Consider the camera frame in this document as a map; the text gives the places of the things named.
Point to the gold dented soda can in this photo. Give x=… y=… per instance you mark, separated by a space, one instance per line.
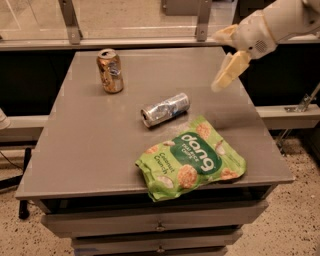
x=109 y=65

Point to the horizontal metal rail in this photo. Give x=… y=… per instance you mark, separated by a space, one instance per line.
x=100 y=43

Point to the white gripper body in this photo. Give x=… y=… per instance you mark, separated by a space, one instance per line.
x=252 y=36

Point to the silver blue redbull can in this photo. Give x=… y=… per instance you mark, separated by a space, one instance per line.
x=158 y=113

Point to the metal railing post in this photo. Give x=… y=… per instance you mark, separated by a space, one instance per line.
x=203 y=16
x=71 y=23

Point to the upper grey drawer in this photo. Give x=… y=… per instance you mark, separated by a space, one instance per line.
x=154 y=219

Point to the right metal railing post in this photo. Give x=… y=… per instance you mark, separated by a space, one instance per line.
x=203 y=16

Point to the grey drawer cabinet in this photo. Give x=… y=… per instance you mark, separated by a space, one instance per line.
x=85 y=158

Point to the left metal railing post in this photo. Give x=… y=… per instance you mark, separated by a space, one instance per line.
x=71 y=23

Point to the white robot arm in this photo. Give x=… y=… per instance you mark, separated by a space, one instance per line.
x=291 y=18

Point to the green dang chips bag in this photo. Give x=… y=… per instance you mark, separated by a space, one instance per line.
x=196 y=157

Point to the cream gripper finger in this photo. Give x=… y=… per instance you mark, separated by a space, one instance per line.
x=233 y=65
x=224 y=36

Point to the metal bracket right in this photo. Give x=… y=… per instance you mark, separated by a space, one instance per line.
x=305 y=102

